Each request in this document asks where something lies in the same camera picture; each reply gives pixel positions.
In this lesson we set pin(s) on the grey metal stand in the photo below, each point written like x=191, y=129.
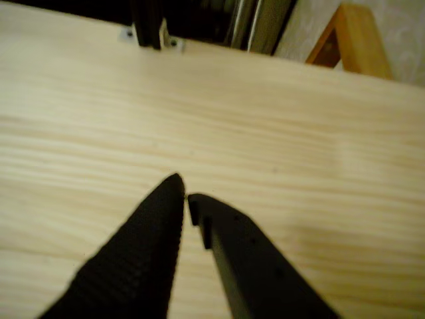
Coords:
x=265, y=26

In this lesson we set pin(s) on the black smooth gripper right finger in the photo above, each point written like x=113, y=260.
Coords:
x=252, y=266

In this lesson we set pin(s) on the silver metal bracket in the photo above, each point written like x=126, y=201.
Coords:
x=174, y=44

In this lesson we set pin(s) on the black ribbed gripper left finger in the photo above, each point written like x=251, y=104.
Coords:
x=133, y=259

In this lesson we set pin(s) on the black stand post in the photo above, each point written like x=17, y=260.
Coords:
x=146, y=23

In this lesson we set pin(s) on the light wooden frame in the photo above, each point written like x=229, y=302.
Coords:
x=362, y=36

